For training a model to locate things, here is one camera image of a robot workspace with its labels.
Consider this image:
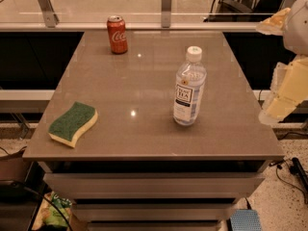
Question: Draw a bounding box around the clear plastic water bottle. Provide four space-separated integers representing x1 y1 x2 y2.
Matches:
173 46 207 126

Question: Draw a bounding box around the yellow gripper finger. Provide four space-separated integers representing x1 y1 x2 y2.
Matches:
259 57 308 124
256 8 291 36

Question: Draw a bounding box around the green yellow sponge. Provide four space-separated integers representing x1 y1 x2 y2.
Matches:
48 102 98 148

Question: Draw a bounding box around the black power strip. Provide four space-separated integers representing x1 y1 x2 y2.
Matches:
291 157 308 204

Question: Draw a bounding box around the left metal railing post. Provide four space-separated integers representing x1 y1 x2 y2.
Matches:
38 0 59 28

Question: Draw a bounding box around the blue perforated box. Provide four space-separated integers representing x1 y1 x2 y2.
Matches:
229 210 262 231

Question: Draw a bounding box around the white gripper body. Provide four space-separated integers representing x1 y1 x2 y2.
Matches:
283 0 308 55

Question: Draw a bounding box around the red coke can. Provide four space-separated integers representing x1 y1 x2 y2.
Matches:
107 15 128 54

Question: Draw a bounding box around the black office chair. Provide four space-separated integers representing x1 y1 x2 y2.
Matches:
204 0 283 22

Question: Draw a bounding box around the grey drawer cabinet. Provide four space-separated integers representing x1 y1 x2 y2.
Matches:
38 157 270 228

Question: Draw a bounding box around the middle metal railing post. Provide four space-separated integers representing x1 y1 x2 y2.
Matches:
161 0 172 28

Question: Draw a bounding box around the green snack bag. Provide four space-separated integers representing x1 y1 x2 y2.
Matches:
31 192 72 231

